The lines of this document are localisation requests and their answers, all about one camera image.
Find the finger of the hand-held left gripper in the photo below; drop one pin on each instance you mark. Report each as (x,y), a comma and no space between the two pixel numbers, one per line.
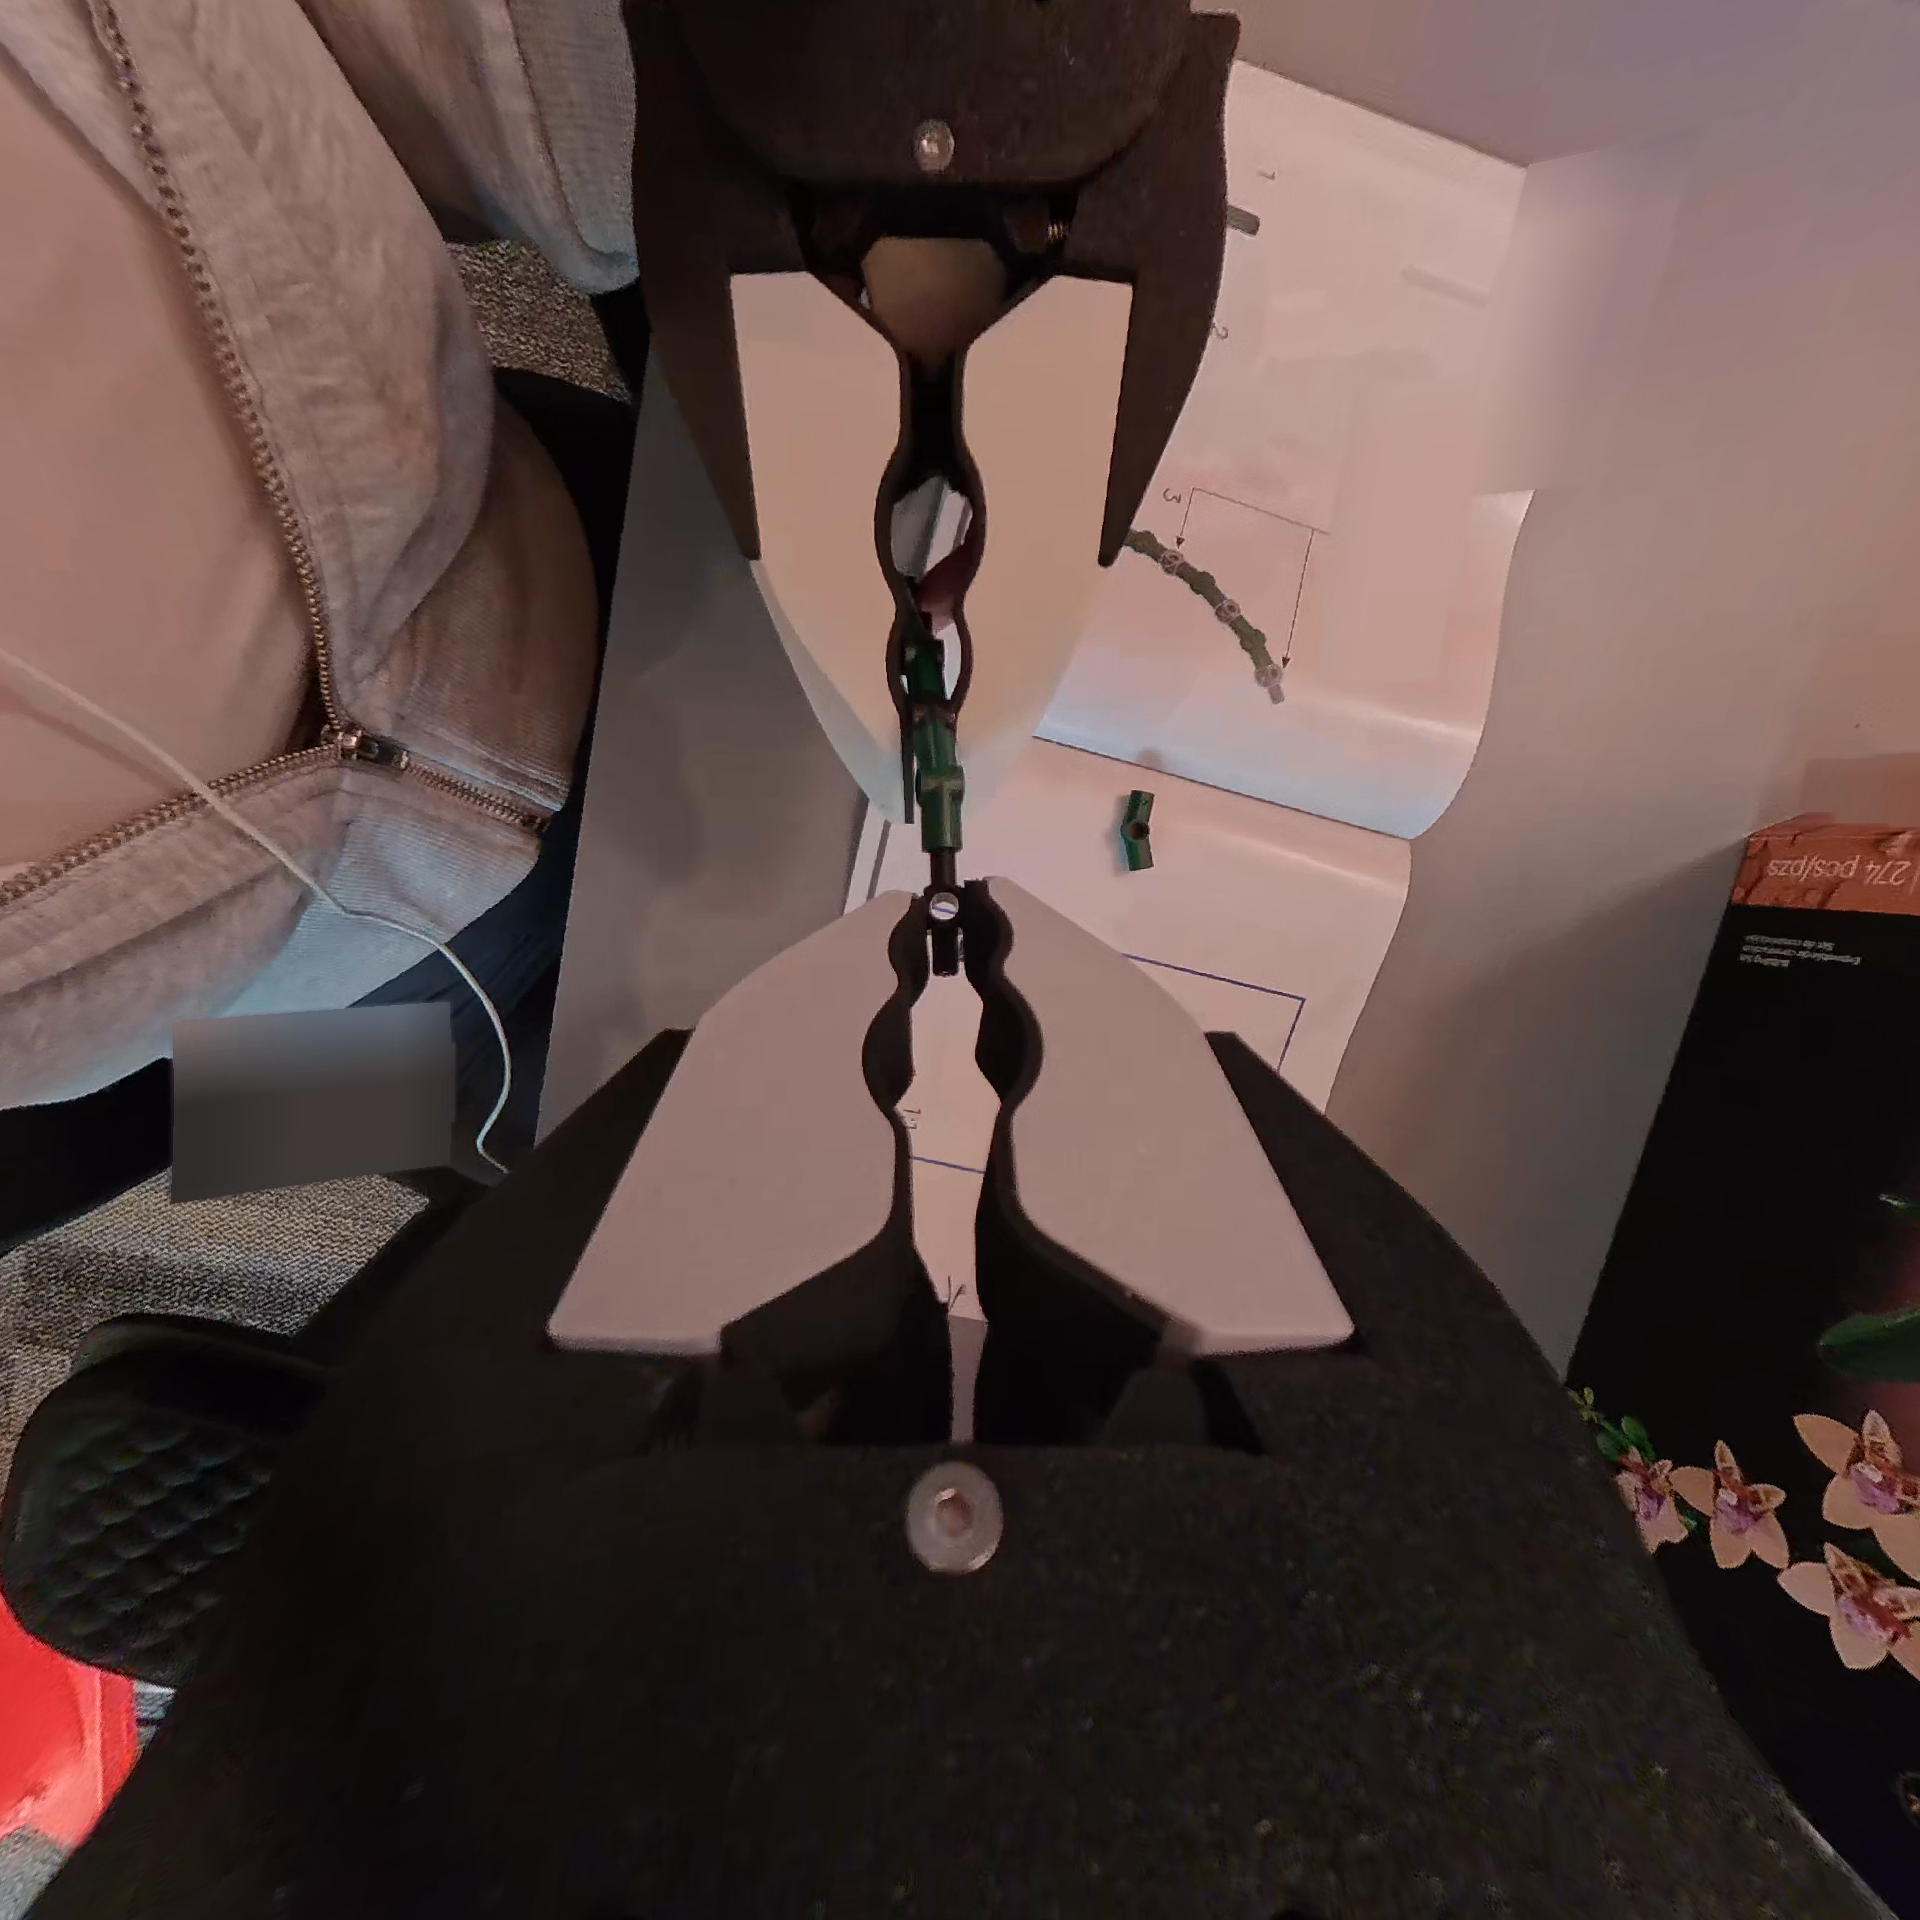
(819,494)
(1050,494)

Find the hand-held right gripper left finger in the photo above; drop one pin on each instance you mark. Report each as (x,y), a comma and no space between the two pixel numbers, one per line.
(721,1171)

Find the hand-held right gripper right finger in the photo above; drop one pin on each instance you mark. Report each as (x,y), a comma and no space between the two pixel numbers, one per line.
(1154,1171)

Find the green toy brick stem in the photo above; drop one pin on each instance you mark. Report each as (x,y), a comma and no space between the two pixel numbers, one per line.
(942,796)

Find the light grey desk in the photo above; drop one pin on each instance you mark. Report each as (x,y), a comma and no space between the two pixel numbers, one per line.
(1681,375)

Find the white instruction booklet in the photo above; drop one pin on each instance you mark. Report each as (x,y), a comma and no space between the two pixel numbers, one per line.
(1200,390)

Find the small black connector piece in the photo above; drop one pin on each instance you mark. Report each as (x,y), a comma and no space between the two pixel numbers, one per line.
(1134,831)

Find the black orchid print box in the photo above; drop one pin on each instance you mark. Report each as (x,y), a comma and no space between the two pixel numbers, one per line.
(1769,1171)

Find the black chair armrest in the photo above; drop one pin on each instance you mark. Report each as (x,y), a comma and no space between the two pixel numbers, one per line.
(150,1500)

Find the red object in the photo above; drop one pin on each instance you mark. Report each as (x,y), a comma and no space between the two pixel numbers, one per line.
(61,1756)

